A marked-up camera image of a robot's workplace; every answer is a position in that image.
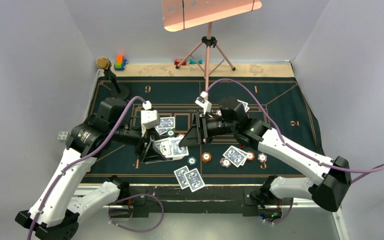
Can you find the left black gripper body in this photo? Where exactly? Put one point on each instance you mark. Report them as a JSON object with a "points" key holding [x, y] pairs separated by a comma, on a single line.
{"points": [[141, 150]]}

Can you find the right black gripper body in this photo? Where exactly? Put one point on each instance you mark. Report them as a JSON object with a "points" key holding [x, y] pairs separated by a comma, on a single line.
{"points": [[210, 127]]}

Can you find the blue playing card deck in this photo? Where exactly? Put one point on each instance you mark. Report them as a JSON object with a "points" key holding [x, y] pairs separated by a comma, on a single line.
{"points": [[169, 149]]}

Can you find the card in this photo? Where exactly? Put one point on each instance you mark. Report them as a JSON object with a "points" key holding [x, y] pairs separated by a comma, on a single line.
{"points": [[244, 159], [234, 155], [245, 105], [162, 131], [180, 175], [167, 123], [194, 180]]}

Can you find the orange poker chip stack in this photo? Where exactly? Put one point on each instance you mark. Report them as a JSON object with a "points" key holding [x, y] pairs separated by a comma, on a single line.
{"points": [[206, 157]]}

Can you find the green poker chip stack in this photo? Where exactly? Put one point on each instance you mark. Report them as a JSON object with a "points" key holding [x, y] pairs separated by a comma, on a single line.
{"points": [[191, 161]]}

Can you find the pink poker chip stack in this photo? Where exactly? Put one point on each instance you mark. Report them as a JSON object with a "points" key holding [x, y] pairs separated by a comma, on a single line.
{"points": [[224, 162]]}

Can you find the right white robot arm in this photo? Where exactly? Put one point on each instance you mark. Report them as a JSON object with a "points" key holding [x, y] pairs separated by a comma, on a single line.
{"points": [[326, 181]]}

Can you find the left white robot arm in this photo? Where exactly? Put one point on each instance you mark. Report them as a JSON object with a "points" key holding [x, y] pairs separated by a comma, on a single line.
{"points": [[55, 215]]}

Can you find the dark green poker mat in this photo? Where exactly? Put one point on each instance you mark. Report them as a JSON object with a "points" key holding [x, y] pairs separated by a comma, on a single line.
{"points": [[277, 98]]}

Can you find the teal toy block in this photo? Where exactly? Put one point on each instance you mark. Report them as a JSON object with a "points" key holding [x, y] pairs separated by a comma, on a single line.
{"points": [[193, 62]]}

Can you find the red toy block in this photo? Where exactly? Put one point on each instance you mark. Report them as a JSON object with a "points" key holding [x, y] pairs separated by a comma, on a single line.
{"points": [[179, 61]]}

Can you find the grey lego block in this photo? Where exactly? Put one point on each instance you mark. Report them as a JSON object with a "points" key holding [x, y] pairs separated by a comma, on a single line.
{"points": [[63, 136]]}

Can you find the colourful toy block stack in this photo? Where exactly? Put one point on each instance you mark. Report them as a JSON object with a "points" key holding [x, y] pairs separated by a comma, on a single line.
{"points": [[120, 63]]}

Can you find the gold round knob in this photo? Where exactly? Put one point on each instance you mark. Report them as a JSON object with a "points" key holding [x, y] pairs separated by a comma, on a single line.
{"points": [[103, 63]]}

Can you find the pink music stand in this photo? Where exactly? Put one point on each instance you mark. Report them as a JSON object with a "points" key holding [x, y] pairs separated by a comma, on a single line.
{"points": [[180, 15]]}

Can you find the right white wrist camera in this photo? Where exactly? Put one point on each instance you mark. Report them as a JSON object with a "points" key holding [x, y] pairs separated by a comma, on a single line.
{"points": [[202, 101]]}

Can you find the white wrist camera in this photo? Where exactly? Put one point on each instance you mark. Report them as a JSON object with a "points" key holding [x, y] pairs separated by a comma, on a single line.
{"points": [[202, 101], [149, 118]]}

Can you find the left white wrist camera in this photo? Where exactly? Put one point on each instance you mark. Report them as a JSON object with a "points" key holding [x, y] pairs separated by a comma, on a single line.
{"points": [[149, 118]]}

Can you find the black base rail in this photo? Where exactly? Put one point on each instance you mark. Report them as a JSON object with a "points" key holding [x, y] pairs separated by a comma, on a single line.
{"points": [[243, 199]]}

